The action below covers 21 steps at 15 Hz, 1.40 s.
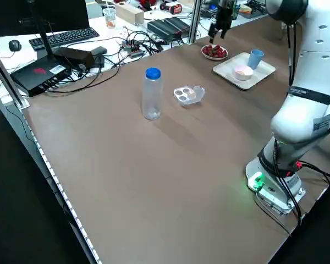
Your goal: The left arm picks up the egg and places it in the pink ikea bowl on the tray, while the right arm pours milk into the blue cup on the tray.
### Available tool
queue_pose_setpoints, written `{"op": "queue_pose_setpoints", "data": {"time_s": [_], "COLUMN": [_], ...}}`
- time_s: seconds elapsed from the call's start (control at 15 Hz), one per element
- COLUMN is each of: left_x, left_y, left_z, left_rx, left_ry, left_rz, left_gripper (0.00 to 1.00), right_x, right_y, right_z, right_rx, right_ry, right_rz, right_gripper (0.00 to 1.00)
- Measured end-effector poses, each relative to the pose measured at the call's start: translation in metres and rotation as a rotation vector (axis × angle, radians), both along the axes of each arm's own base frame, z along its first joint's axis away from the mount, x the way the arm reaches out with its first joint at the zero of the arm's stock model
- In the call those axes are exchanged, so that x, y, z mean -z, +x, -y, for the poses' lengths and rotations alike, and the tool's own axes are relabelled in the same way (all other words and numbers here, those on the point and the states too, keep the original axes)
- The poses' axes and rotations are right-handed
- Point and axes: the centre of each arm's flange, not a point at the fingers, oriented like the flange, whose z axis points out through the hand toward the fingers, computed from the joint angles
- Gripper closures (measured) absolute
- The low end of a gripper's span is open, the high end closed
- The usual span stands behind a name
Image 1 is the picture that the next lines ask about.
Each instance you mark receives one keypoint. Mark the white rectangular tray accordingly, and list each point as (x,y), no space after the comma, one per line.
(261,75)

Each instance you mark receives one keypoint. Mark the clear plastic drinking cup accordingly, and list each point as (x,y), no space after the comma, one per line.
(109,17)

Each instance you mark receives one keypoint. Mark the grey usb hub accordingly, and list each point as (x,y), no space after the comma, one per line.
(132,49)

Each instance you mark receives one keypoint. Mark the black computer mouse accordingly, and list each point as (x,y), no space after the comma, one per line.
(15,45)

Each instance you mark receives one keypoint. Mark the clear plastic egg box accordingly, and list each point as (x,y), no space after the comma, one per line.
(185,100)

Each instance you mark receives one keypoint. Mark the red and black tool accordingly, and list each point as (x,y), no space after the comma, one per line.
(171,7)

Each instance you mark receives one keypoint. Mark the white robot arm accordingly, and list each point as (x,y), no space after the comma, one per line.
(313,82)

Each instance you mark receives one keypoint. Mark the black keyboard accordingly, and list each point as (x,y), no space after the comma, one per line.
(64,37)

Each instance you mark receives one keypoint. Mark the white plate of strawberries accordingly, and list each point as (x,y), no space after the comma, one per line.
(214,52)

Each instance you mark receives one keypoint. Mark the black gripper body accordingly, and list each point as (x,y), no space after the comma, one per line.
(225,16)

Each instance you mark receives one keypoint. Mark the aluminium frame post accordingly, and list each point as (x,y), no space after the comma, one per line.
(195,22)

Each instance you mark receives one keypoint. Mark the black computer monitor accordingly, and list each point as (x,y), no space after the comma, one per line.
(30,16)

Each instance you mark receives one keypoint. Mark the black finned electronics box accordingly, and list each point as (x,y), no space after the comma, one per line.
(167,27)

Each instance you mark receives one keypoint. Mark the clear bottle with blue cap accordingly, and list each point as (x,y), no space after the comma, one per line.
(152,96)

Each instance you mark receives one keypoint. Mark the pink plastic bowl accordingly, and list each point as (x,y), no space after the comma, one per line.
(243,76)

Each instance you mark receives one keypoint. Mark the blue plastic cup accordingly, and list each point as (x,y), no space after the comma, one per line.
(255,60)

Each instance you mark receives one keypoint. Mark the black power brick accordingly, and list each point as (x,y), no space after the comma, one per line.
(74,56)

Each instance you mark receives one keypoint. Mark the aluminium frame profile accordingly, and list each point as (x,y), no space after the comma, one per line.
(8,79)

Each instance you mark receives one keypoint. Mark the black box with red logo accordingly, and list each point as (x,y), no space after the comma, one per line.
(35,75)

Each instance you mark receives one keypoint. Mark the light wooden block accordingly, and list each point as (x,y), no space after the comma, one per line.
(130,13)

